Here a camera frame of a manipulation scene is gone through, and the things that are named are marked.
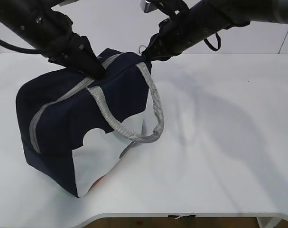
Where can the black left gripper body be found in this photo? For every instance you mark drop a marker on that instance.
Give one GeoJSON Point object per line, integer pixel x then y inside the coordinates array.
{"type": "Point", "coordinates": [55, 35]}

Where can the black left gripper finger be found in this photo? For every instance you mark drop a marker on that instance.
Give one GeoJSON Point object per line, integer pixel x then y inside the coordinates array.
{"type": "Point", "coordinates": [82, 58]}

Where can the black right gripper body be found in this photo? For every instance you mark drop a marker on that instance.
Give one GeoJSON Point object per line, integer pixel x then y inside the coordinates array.
{"type": "Point", "coordinates": [158, 49]}

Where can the navy blue lunch bag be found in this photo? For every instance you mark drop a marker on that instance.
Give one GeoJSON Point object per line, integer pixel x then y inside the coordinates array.
{"type": "Point", "coordinates": [75, 129]}

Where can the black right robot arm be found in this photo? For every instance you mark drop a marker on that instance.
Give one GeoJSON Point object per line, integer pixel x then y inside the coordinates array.
{"type": "Point", "coordinates": [186, 26]}

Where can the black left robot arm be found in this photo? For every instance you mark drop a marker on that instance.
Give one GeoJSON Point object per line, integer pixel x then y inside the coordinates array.
{"type": "Point", "coordinates": [21, 17]}

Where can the black tape on table edge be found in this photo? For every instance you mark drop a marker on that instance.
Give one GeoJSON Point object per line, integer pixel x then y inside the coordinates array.
{"type": "Point", "coordinates": [181, 216]}

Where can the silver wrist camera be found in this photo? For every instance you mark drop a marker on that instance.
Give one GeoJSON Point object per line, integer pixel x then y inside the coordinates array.
{"type": "Point", "coordinates": [148, 6]}

